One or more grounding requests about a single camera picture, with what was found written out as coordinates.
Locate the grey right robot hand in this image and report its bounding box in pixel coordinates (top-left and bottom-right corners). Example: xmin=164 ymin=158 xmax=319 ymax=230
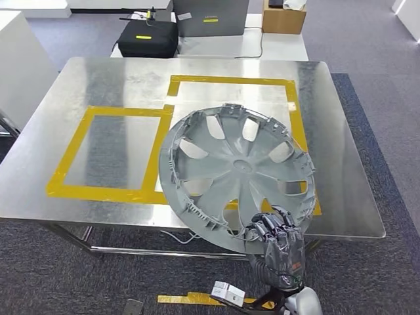
xmin=244 ymin=206 xmax=307 ymax=292

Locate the grey wheel hubcap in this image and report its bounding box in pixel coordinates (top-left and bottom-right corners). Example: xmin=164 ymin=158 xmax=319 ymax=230
xmin=158 ymin=104 xmax=317 ymax=256

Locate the steel workbench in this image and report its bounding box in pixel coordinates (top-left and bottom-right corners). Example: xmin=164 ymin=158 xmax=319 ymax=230
xmin=0 ymin=56 xmax=387 ymax=262

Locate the white table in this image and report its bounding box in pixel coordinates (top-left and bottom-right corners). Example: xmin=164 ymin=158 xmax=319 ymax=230
xmin=110 ymin=12 xmax=309 ymax=62

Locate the cardboard box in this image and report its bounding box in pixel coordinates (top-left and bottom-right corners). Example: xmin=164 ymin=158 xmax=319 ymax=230
xmin=262 ymin=0 xmax=308 ymax=35

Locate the white cloth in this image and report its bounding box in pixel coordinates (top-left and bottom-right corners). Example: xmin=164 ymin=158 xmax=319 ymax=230
xmin=282 ymin=0 xmax=308 ymax=12

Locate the black carry case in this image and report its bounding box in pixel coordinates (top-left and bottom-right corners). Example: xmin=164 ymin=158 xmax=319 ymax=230
xmin=117 ymin=19 xmax=179 ymax=59

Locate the black device with yellow tag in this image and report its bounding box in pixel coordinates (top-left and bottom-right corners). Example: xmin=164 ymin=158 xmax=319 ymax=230
xmin=118 ymin=6 xmax=173 ymax=22

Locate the white furniture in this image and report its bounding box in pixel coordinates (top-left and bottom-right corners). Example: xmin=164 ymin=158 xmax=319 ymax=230
xmin=392 ymin=0 xmax=420 ymax=43
xmin=0 ymin=0 xmax=72 ymax=19
xmin=66 ymin=0 xmax=173 ymax=12

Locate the white cabinet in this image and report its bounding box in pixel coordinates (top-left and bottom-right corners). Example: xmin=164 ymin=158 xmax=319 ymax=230
xmin=0 ymin=10 xmax=60 ymax=131

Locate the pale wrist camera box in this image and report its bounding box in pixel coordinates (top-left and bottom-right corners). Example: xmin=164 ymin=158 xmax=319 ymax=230
xmin=210 ymin=281 xmax=246 ymax=308

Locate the black cable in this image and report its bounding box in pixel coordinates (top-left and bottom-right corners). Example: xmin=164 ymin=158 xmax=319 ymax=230
xmin=235 ymin=26 xmax=264 ymax=60

